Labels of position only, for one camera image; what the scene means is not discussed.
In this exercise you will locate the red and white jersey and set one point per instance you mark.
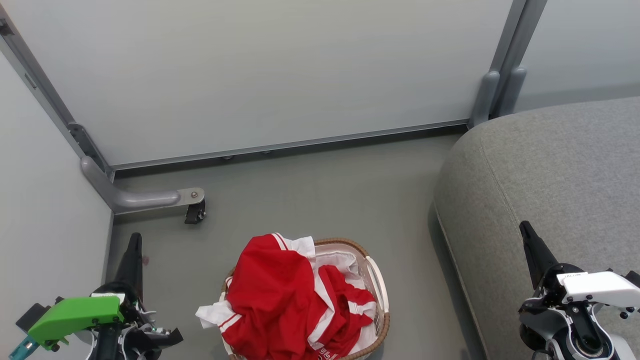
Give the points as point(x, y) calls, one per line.
point(280, 295)

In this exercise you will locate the grey partition foot bar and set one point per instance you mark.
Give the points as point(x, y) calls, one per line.
point(135, 199)

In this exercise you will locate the grey partition corner post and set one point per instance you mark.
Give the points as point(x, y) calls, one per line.
point(50, 100)

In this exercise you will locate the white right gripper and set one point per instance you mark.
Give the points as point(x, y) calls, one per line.
point(600, 287)

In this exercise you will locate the white basket liner cloth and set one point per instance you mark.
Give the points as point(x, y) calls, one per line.
point(345, 260)

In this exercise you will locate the woven laundry basket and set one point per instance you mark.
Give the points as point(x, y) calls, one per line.
point(384, 320)

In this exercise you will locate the grey partition foot stub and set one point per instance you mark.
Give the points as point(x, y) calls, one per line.
point(512, 92)
point(484, 97)

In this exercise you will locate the grey partition bottom rail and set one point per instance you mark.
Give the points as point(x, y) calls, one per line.
point(300, 145)

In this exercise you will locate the grey partition upright post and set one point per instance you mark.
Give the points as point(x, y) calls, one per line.
point(515, 40)

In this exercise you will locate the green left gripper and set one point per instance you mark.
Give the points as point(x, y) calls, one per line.
point(75, 315)

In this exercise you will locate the black caster wheel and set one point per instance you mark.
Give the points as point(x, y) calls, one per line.
point(195, 213)

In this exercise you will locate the grey fabric sofa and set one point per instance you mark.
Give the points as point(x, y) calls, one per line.
point(550, 190)

